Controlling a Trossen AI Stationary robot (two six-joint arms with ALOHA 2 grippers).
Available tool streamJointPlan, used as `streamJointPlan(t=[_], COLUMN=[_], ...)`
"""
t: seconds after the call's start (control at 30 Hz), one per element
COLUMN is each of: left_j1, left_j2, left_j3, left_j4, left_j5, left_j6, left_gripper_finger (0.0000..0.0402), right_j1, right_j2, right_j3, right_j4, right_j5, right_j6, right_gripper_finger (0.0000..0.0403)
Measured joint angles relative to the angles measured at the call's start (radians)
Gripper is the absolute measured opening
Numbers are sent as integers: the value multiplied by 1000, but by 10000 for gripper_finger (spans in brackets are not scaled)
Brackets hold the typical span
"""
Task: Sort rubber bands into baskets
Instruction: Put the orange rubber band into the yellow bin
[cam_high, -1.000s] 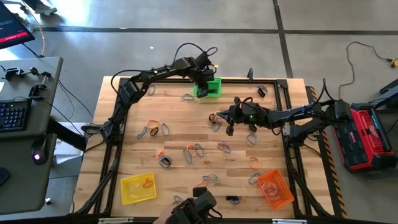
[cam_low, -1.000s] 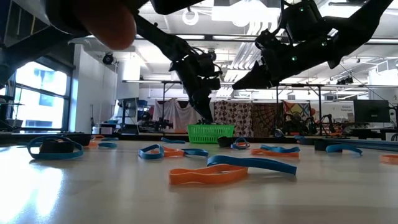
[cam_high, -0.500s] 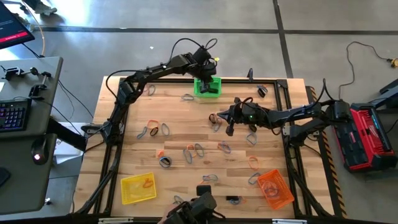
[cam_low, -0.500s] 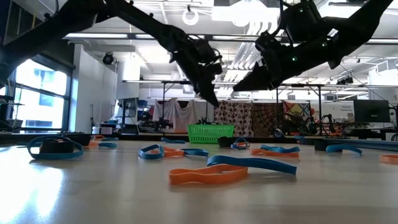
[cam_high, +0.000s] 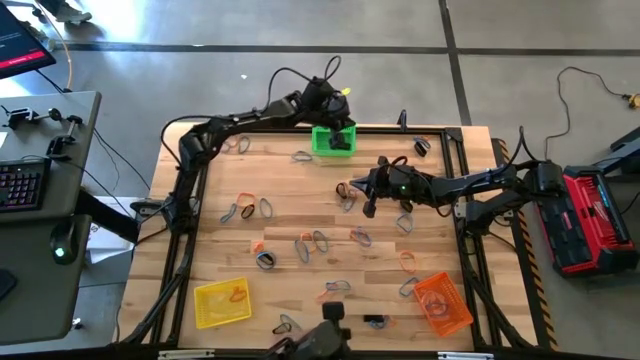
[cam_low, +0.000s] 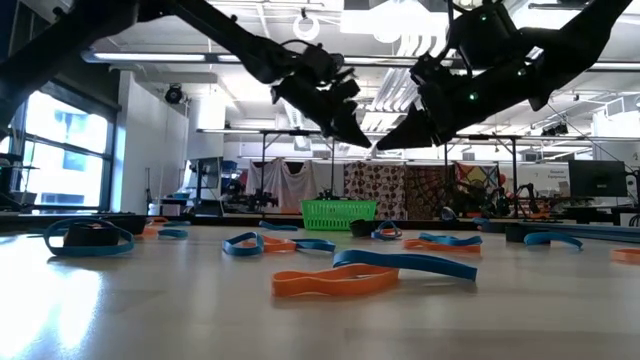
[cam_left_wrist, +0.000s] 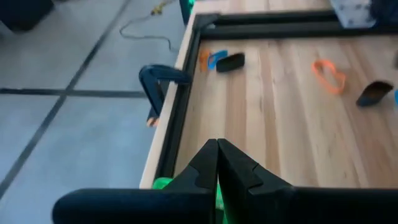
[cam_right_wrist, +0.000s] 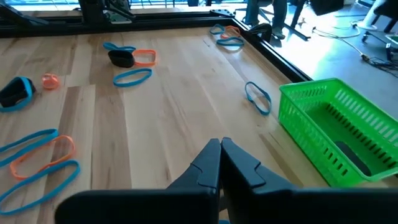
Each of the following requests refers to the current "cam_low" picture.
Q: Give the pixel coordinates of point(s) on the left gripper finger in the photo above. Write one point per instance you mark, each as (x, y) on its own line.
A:
(350, 90)
(350, 130)

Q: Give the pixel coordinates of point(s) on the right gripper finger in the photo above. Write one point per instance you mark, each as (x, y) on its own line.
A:
(400, 135)

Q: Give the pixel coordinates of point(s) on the blue rubber band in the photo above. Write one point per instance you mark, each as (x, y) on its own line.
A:
(400, 260)
(277, 226)
(315, 245)
(237, 250)
(177, 223)
(87, 251)
(550, 237)
(450, 239)
(480, 220)
(172, 233)
(386, 238)

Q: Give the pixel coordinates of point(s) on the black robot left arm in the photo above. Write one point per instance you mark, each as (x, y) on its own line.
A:
(60, 45)

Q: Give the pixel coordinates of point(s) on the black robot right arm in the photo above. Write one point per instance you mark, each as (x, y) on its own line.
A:
(575, 45)

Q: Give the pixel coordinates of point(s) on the orange rubber band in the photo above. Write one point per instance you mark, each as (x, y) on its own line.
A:
(387, 231)
(159, 220)
(280, 245)
(430, 246)
(149, 232)
(325, 287)
(627, 256)

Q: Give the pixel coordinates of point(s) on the brown dotted cloth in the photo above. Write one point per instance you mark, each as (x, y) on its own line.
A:
(375, 182)

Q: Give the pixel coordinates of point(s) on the brown web pattern cloth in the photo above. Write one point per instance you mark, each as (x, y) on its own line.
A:
(425, 192)

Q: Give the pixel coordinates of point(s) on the colourful diamond pattern cloth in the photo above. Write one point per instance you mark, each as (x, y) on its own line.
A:
(477, 176)

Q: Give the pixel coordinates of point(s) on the white hanging sheet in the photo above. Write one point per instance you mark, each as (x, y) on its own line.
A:
(295, 187)

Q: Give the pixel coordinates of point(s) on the green plastic basket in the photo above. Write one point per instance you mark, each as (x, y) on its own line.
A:
(335, 215)

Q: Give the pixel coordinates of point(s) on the black ceiling device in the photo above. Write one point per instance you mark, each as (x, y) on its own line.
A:
(555, 130)

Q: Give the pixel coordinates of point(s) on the black ceiling spotlight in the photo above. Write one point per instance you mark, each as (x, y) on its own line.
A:
(173, 95)

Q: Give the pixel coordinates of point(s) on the small black monitor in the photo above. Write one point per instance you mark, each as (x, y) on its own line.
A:
(207, 172)

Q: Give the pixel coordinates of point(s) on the black computer monitor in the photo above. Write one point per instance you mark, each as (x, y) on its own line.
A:
(597, 178)

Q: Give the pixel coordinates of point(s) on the long ceiling light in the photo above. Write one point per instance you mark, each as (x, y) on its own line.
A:
(150, 57)

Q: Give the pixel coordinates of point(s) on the black metal stand frame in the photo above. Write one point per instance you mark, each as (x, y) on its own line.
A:
(480, 136)

